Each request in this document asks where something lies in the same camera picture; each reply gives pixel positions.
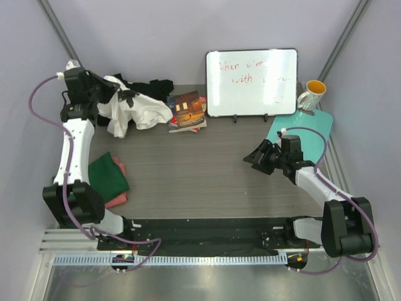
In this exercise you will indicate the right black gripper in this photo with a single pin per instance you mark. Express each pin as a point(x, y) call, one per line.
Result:
point(265, 147)

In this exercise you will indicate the folded green t-shirt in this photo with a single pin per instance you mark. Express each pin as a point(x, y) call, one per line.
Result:
point(108, 182)

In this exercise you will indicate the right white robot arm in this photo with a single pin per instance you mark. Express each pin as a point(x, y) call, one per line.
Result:
point(346, 226)

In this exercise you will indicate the white mug yellow inside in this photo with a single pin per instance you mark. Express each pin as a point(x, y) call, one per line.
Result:
point(312, 95)

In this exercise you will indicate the slotted cable duct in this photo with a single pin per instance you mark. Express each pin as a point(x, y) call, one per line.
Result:
point(126, 260)

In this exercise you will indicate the left aluminium frame post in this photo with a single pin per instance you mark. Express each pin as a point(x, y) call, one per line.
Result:
point(56, 25)

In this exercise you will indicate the red Treehouse book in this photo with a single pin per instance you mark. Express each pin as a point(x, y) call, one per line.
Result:
point(203, 102)

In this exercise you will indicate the teal cutting board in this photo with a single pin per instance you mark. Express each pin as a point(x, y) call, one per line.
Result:
point(311, 144)

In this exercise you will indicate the folded pink t-shirt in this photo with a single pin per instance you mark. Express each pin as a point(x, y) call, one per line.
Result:
point(122, 197)

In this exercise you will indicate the aluminium frame post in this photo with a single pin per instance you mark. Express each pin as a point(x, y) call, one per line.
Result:
point(345, 36)
point(56, 25)

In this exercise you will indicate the right aluminium frame post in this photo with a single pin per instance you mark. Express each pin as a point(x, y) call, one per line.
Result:
point(345, 36)

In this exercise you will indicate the black t-shirt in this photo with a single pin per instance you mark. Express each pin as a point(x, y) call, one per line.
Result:
point(157, 89)

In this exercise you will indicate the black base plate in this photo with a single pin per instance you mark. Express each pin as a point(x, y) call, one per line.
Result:
point(223, 237)

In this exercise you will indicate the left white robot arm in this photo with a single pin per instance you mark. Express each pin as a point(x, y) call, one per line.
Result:
point(77, 136)

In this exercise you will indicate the white t-shirt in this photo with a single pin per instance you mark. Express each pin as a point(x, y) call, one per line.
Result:
point(127, 106)

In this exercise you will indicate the blue Nineteen Eighty-Four book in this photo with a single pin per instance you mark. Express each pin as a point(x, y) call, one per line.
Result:
point(175, 105)

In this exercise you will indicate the white whiteboard with writing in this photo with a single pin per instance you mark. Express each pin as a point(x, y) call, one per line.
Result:
point(251, 82)

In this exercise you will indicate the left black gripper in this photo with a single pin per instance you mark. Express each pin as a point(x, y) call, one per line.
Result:
point(110, 88)

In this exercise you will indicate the brown Edward Tulane book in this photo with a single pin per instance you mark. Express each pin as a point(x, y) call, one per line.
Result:
point(189, 109)

